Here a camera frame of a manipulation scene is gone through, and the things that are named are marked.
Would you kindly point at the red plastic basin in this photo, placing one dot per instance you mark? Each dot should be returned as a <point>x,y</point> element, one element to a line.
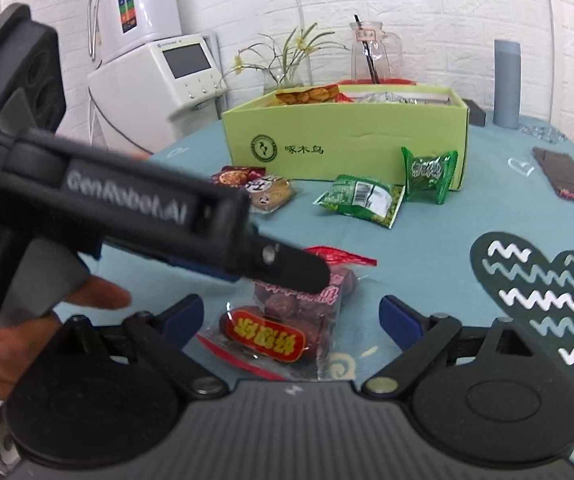
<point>402,81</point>

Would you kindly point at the red date packet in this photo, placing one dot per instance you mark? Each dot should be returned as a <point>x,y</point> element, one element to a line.
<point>277,330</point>

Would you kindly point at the brown cookie snack packet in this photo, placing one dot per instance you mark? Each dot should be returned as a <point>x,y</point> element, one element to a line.
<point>272,192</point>

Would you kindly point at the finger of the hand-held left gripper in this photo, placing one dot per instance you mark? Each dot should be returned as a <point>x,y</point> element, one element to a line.
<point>292,270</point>
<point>192,266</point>

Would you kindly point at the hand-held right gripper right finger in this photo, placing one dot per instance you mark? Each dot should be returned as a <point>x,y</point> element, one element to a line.
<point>398,320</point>

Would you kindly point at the patterned coaster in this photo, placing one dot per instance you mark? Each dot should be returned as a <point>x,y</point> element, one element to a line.
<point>542,132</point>

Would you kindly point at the white water purifier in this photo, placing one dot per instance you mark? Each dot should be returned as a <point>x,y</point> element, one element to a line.
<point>152,10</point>

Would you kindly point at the silver snack packet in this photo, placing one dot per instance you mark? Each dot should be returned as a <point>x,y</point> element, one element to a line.
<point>392,97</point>

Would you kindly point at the black straw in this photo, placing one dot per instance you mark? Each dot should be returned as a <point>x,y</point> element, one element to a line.
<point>369,60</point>

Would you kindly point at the glass pitcher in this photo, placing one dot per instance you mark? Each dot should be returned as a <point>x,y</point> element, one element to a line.
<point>384,55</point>

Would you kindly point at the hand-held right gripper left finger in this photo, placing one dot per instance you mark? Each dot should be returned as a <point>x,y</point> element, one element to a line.
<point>186,317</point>

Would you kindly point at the glass vase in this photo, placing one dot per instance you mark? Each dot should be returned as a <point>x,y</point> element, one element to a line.
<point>284,79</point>

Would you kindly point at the green cardboard box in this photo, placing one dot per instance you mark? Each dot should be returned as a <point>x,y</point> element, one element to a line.
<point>347,135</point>

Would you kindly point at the yellow flower plant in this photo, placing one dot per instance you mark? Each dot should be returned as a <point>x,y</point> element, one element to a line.
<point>287,50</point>

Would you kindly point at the dark phone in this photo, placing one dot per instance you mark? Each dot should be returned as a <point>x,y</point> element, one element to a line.
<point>564,175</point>

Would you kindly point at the white wall conduit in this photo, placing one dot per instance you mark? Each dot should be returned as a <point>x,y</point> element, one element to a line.
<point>551,35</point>

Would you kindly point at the white machine with screen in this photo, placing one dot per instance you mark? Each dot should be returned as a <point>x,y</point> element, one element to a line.
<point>132,95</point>

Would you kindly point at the green snack packet white label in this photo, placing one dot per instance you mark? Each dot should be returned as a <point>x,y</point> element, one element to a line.
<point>347,195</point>

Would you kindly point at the orange snack packet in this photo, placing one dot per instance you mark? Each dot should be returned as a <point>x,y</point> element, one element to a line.
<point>307,95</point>

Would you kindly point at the grey-blue bottle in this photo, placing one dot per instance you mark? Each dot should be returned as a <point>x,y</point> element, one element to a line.
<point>507,85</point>

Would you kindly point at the dark green heart mat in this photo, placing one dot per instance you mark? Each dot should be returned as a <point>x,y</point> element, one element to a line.
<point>482,265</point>

